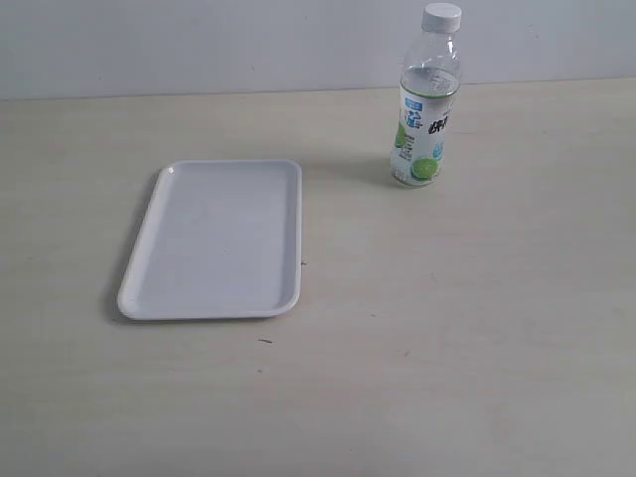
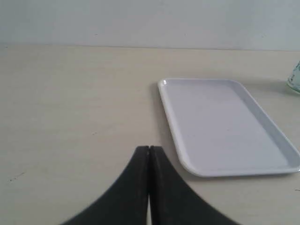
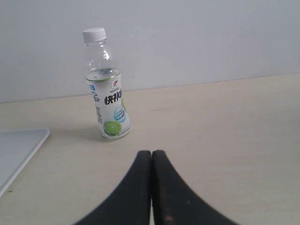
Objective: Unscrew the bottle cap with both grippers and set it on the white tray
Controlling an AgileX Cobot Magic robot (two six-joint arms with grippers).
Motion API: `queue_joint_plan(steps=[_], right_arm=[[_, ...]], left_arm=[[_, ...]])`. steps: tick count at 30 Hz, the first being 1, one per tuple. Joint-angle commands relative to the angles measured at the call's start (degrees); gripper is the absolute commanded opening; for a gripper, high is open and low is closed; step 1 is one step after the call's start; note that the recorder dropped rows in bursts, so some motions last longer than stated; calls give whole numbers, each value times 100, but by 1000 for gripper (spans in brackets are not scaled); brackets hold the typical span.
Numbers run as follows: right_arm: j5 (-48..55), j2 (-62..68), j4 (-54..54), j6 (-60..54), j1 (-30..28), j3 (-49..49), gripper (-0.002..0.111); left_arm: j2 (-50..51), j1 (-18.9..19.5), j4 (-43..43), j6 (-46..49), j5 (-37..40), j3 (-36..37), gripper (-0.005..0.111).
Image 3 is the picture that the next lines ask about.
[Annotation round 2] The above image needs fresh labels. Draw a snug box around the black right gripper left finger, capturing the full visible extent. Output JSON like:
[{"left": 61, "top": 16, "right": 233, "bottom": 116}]
[{"left": 76, "top": 150, "right": 151, "bottom": 225}]

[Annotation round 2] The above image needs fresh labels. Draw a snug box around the white rectangular plastic tray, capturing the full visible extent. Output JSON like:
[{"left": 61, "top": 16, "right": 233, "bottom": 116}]
[{"left": 0, "top": 128, "right": 50, "bottom": 195}]

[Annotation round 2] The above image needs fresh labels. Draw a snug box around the white bottle cap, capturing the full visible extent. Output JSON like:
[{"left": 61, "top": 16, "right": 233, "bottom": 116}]
[{"left": 82, "top": 27, "right": 107, "bottom": 43}]

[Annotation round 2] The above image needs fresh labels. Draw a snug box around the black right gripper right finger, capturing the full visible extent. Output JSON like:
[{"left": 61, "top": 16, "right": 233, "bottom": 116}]
[{"left": 151, "top": 150, "right": 236, "bottom": 225}]

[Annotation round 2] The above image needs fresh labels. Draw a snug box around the clear plastic drink bottle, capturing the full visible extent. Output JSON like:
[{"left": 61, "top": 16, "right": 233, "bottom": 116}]
[{"left": 85, "top": 39, "right": 131, "bottom": 140}]

